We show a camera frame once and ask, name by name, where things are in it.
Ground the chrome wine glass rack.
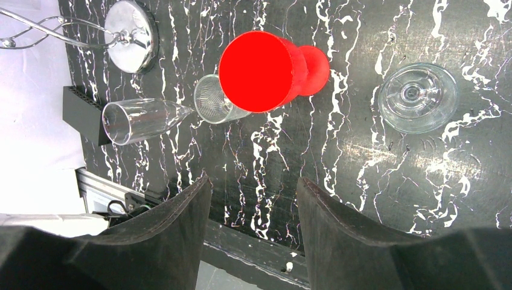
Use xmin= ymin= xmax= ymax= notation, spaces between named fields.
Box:
xmin=1 ymin=1 xmax=159 ymax=74

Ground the clear champagne flute glass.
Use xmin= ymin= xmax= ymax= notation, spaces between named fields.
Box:
xmin=101 ymin=98 xmax=194 ymax=146

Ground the small black box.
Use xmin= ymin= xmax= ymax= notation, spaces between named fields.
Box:
xmin=62 ymin=86 xmax=112 ymax=147

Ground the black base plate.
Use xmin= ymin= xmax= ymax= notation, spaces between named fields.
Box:
xmin=202 ymin=219 xmax=310 ymax=289

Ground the clear wine glass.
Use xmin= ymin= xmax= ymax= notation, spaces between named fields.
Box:
xmin=378 ymin=63 xmax=460 ymax=134
xmin=193 ymin=74 xmax=251 ymax=124

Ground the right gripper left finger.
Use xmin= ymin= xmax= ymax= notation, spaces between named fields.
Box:
xmin=1 ymin=176 xmax=212 ymax=289

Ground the red wine glass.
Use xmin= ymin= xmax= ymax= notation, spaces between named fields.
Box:
xmin=219 ymin=31 xmax=330 ymax=113

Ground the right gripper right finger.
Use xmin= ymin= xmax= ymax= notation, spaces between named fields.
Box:
xmin=296 ymin=178 xmax=511 ymax=289

